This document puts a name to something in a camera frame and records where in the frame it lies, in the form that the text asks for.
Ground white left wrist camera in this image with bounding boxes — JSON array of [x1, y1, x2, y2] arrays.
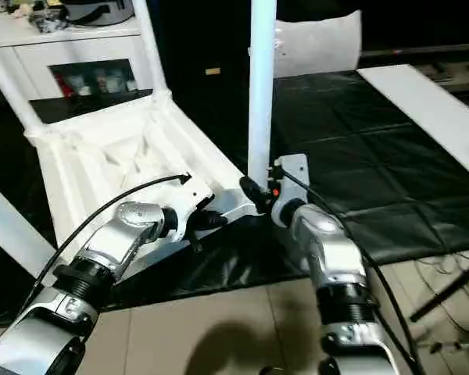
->
[[166, 177, 217, 240]]

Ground white flat board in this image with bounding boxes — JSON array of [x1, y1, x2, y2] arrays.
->
[[356, 64, 469, 187]]

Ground black table mat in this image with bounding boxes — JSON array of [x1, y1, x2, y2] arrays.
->
[[0, 70, 469, 329]]

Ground black metal frame leg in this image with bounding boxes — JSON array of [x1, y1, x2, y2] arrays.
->
[[408, 261, 469, 324]]

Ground white glass-door cabinet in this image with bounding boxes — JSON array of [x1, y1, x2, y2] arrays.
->
[[0, 0, 154, 107]]

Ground grey cushion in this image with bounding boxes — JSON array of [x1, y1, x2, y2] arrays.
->
[[274, 9, 363, 80]]

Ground thin floor cable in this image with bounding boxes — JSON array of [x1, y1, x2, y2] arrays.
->
[[413, 254, 469, 291]]

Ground white plastic table top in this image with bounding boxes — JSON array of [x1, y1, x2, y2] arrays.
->
[[23, 89, 260, 271]]

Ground dark items on cabinet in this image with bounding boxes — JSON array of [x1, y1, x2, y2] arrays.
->
[[0, 0, 135, 32]]

